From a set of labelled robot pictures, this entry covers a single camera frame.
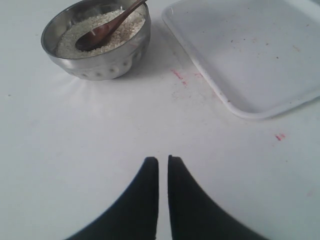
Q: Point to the white rectangular plastic tray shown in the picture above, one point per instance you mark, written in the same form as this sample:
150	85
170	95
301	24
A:
261	57

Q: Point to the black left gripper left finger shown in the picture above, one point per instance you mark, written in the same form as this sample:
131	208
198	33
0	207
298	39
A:
134	215

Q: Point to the brown wooden spoon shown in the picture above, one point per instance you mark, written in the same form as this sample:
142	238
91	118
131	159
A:
100	35

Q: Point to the steel bowl with rice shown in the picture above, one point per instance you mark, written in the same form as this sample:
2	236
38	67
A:
105	66

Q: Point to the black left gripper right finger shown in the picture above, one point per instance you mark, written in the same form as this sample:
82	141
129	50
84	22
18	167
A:
193	214

